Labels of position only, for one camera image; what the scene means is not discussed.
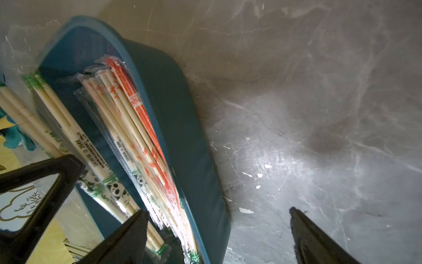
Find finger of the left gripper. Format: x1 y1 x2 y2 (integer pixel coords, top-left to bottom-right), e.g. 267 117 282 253
1 155 85 264

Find green label chopsticks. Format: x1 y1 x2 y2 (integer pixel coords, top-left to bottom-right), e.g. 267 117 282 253
1 83 68 158

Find teal plastic storage box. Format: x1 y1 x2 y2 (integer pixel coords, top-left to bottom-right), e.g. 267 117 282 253
35 15 231 264

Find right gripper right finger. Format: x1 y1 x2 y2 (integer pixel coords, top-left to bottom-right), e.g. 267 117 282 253
289 207 359 264

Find green panda chopsticks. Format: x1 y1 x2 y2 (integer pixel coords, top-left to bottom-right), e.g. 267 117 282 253
21 71 172 261

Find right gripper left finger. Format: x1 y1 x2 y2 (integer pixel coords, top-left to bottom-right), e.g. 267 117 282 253
79 211 148 264

